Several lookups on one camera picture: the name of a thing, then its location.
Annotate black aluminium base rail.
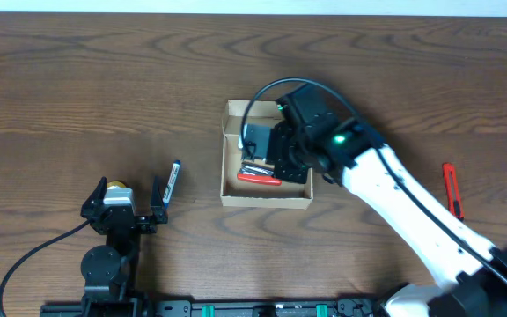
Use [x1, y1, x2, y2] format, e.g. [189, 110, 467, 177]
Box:
[39, 296, 387, 317]

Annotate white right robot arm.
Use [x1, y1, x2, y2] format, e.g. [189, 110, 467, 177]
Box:
[277, 78, 507, 316]

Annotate blue capped white marker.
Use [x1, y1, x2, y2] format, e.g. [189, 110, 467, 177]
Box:
[162, 160, 180, 208]

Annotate open cardboard box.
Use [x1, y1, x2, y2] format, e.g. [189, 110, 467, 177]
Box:
[220, 100, 313, 210]

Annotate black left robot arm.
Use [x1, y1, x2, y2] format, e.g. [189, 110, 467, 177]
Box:
[80, 176, 168, 317]

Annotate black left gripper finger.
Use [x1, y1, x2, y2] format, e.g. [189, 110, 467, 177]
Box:
[150, 176, 167, 217]
[81, 177, 107, 211]

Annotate red and black multitool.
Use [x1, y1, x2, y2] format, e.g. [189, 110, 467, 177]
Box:
[237, 162, 282, 186]

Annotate red utility knife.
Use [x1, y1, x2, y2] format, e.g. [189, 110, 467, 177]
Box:
[442, 162, 465, 221]

